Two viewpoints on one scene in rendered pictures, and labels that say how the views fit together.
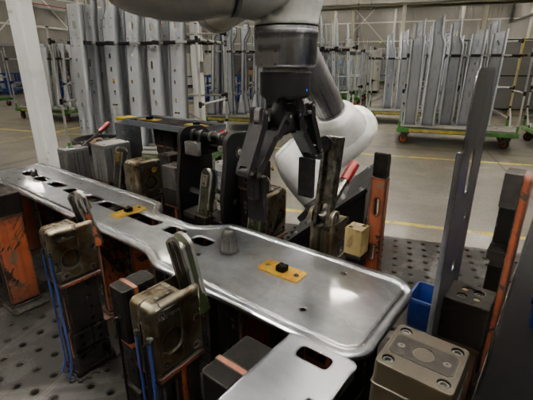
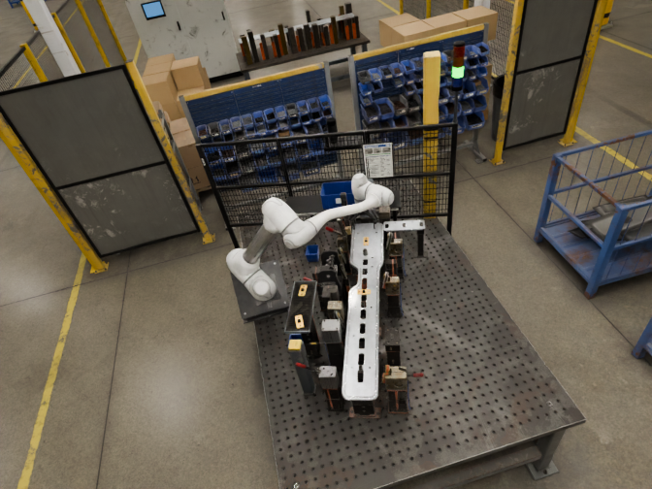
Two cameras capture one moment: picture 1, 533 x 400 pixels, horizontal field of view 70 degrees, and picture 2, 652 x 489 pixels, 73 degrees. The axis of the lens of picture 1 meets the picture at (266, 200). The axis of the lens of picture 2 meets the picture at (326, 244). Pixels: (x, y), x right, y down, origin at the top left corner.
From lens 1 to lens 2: 313 cm
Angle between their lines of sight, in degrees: 94
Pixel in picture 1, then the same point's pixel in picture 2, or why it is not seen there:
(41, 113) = not seen: outside the picture
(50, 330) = not seen: hidden behind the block
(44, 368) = (406, 321)
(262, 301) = (379, 238)
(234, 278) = (375, 245)
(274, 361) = (392, 228)
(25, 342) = (405, 338)
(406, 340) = (382, 211)
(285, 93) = not seen: hidden behind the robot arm
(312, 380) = (391, 224)
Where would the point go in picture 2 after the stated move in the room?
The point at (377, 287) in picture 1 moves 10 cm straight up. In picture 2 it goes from (359, 227) to (358, 216)
